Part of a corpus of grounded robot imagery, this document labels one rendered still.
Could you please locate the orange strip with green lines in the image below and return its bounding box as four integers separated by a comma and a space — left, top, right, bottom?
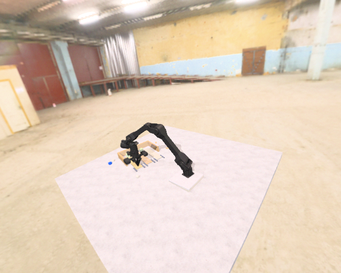
130, 161, 143, 170

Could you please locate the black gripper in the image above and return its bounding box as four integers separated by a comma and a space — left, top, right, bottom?
123, 149, 148, 167

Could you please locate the orange strip with blue dots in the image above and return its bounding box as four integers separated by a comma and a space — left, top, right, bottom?
141, 156, 152, 165

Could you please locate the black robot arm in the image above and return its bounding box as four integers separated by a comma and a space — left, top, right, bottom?
120, 122, 194, 178

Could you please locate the beige flat strip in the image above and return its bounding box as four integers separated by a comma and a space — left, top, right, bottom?
147, 150, 162, 160

